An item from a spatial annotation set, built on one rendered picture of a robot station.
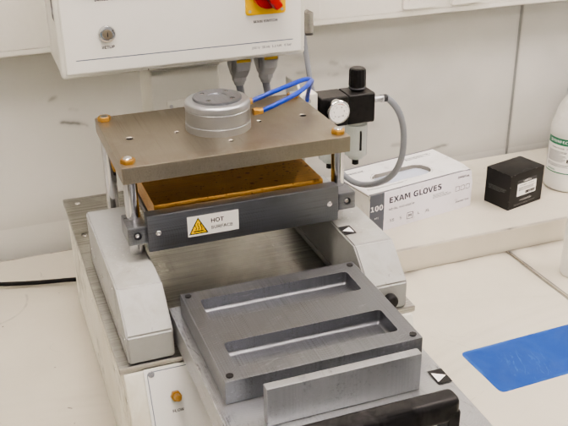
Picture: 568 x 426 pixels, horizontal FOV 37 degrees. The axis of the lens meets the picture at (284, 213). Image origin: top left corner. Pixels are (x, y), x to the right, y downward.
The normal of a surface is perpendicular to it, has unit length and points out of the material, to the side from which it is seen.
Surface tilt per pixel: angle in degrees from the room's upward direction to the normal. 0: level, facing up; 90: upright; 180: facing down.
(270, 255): 0
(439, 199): 90
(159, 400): 65
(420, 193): 87
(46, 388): 0
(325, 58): 90
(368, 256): 40
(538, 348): 0
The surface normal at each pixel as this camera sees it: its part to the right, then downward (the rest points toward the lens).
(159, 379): 0.31, -0.02
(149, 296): 0.22, -0.43
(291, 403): 0.35, 0.40
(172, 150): -0.01, -0.90
